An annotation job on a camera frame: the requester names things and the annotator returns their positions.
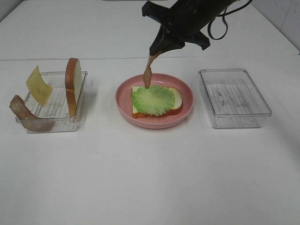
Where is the green lettuce leaf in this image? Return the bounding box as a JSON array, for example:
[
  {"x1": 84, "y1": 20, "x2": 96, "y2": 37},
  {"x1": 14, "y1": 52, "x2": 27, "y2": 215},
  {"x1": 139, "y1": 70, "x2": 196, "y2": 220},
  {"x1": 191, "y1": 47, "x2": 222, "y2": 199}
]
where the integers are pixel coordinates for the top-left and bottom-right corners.
[{"x1": 131, "y1": 85, "x2": 175, "y2": 116}]

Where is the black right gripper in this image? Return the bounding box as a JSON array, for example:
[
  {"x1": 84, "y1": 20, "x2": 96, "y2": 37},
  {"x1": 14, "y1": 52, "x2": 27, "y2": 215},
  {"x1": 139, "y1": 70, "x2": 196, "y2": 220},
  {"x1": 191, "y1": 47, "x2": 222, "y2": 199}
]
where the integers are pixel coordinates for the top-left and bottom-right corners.
[{"x1": 142, "y1": 0, "x2": 210, "y2": 56}]

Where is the clear plastic tray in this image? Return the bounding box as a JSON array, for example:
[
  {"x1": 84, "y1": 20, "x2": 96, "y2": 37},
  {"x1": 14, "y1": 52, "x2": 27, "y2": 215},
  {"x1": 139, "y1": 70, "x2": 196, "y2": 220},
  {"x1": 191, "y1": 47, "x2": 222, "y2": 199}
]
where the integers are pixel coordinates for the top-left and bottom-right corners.
[
  {"x1": 15, "y1": 71, "x2": 88, "y2": 133},
  {"x1": 199, "y1": 68, "x2": 272, "y2": 128}
]

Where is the bread slice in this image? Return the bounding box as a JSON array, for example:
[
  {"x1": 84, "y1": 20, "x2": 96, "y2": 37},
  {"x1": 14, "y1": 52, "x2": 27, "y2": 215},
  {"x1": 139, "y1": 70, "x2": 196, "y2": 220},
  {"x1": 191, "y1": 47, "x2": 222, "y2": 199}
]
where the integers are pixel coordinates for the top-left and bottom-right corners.
[
  {"x1": 65, "y1": 58, "x2": 83, "y2": 117},
  {"x1": 131, "y1": 86, "x2": 183, "y2": 118}
]

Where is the yellow cheese slice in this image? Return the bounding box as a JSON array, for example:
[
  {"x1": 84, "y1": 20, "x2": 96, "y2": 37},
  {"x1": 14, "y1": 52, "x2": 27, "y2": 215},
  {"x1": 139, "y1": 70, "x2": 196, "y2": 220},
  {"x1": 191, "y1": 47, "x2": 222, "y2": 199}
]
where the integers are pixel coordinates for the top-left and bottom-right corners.
[{"x1": 26, "y1": 66, "x2": 53, "y2": 106}]

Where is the bacon strip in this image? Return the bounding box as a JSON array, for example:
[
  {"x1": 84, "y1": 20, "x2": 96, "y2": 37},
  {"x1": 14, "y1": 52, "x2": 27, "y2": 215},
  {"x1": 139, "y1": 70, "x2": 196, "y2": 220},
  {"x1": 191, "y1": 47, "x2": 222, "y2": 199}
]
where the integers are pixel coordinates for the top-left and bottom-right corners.
[
  {"x1": 9, "y1": 95, "x2": 54, "y2": 132},
  {"x1": 143, "y1": 52, "x2": 161, "y2": 89}
]

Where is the pink round plate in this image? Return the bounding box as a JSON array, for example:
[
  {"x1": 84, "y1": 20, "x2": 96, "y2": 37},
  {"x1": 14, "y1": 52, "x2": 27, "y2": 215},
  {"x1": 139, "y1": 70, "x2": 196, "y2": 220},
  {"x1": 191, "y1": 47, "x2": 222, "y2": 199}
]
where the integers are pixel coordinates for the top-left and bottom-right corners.
[{"x1": 115, "y1": 73, "x2": 195, "y2": 129}]

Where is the left clear plastic tray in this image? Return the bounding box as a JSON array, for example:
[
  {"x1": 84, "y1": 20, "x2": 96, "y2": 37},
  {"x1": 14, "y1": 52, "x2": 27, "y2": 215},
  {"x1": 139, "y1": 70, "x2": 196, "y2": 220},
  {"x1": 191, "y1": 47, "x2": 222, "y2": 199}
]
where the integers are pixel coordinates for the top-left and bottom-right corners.
[{"x1": 15, "y1": 71, "x2": 88, "y2": 133}]

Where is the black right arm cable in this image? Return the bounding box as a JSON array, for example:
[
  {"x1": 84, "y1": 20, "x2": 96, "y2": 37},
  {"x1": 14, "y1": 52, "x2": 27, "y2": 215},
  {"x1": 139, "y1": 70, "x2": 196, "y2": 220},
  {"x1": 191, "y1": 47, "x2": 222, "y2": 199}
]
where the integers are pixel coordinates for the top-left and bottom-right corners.
[{"x1": 207, "y1": 0, "x2": 254, "y2": 40}]

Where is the right clear plastic tray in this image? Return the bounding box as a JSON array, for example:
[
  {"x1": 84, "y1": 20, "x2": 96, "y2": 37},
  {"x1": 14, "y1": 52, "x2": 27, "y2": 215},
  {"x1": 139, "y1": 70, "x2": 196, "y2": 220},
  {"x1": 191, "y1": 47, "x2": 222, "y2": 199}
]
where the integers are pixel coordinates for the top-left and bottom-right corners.
[{"x1": 199, "y1": 68, "x2": 272, "y2": 128}]

